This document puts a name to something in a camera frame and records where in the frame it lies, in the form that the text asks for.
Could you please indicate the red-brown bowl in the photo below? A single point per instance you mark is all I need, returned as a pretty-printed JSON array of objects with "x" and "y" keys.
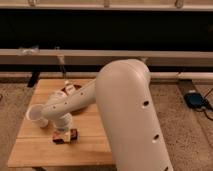
[{"x": 76, "y": 88}]

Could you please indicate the wooden table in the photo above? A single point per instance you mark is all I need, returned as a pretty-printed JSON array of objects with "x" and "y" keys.
[{"x": 34, "y": 146}]

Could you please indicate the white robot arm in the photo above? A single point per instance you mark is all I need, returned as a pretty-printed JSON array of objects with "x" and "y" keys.
[{"x": 121, "y": 92}]

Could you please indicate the blue device on floor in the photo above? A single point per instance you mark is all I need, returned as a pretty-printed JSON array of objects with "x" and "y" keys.
[{"x": 195, "y": 100}]

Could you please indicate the white sponge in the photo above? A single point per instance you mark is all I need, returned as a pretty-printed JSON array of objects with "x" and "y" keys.
[{"x": 69, "y": 87}]

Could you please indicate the translucent plastic cup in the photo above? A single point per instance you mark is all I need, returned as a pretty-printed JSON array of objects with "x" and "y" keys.
[{"x": 34, "y": 115}]

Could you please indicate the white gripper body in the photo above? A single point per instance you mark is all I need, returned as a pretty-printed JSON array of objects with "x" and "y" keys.
[{"x": 62, "y": 127}]

